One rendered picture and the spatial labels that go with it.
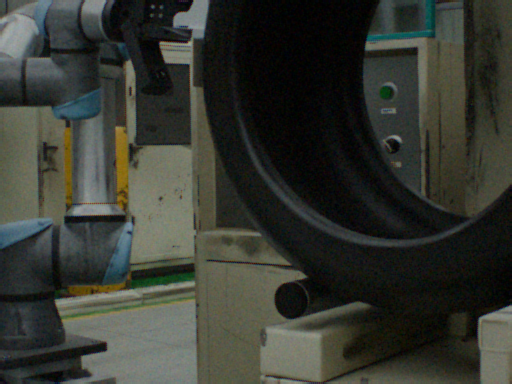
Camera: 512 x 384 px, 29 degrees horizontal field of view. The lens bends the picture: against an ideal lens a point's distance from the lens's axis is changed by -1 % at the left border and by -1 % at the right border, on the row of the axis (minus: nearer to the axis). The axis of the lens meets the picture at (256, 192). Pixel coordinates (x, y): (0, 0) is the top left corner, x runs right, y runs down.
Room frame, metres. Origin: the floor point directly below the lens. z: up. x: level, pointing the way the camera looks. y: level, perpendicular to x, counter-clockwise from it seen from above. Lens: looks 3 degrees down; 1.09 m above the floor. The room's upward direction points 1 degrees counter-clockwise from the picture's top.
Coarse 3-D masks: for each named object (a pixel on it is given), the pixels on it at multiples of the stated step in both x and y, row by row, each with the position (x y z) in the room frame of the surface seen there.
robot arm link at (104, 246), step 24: (120, 48) 1.89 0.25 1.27; (120, 72) 1.92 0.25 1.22; (96, 120) 1.87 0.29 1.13; (72, 144) 1.88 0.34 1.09; (96, 144) 1.87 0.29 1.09; (72, 168) 1.88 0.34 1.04; (96, 168) 1.86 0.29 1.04; (72, 192) 1.88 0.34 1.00; (96, 192) 1.86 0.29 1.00; (72, 216) 1.85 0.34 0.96; (96, 216) 1.84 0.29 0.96; (120, 216) 1.87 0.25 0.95; (72, 240) 1.84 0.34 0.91; (96, 240) 1.83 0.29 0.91; (120, 240) 1.84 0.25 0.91; (72, 264) 1.83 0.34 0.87; (96, 264) 1.83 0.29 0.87; (120, 264) 1.84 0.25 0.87
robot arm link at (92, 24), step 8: (88, 0) 1.48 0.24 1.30; (96, 0) 1.47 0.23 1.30; (104, 0) 1.46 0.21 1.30; (88, 8) 1.47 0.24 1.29; (96, 8) 1.46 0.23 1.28; (104, 8) 1.46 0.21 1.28; (88, 16) 1.47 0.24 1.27; (96, 16) 1.46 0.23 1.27; (88, 24) 1.47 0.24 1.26; (96, 24) 1.46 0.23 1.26; (88, 32) 1.48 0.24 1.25; (96, 32) 1.47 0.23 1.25; (104, 32) 1.46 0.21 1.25; (96, 40) 1.49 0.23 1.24; (104, 40) 1.48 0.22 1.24; (112, 40) 1.48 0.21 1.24
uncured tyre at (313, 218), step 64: (256, 0) 1.33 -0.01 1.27; (320, 0) 1.43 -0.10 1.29; (256, 64) 1.36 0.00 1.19; (320, 64) 1.45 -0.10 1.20; (256, 128) 1.34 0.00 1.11; (320, 128) 1.44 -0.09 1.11; (256, 192) 1.19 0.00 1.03; (320, 192) 1.38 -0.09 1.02; (384, 192) 1.40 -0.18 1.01; (320, 256) 1.14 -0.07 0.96; (384, 256) 1.08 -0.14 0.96; (448, 256) 1.04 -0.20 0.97
